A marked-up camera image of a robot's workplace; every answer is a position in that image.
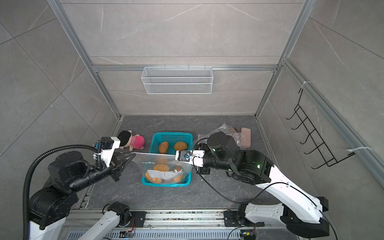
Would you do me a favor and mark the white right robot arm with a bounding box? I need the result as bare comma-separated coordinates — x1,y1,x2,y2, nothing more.
191,132,334,239

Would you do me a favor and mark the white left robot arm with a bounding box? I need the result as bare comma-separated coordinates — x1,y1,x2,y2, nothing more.
23,149,136,240

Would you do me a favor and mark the printed clear zipper bag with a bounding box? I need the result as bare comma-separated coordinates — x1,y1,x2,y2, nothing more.
194,123,245,150

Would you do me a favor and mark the plush doll pink black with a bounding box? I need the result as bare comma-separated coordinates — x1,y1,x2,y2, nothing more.
117,130,145,152

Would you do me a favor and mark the smooth brown potato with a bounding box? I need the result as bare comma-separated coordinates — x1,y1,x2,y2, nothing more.
174,142,188,151

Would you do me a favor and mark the pink rectangular box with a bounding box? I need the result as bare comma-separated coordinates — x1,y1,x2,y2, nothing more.
241,128,251,149

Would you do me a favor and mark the teal plastic basket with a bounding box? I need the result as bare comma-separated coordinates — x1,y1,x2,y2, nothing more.
142,132,193,188

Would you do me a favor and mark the wrinkled brown potato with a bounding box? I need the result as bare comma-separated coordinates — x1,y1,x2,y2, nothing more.
158,142,169,154

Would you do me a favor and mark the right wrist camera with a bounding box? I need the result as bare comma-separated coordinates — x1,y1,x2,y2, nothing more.
175,150,205,168

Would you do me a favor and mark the black corrugated cable hose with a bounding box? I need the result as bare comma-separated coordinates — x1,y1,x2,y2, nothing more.
22,144,101,240

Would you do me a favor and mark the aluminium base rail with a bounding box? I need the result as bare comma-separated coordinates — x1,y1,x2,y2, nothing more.
70,208,310,240

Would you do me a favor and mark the white wire mesh shelf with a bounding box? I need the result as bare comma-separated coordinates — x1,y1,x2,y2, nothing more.
141,67,214,95

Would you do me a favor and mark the black wire hook rack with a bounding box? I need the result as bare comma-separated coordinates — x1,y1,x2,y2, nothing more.
285,89,355,170

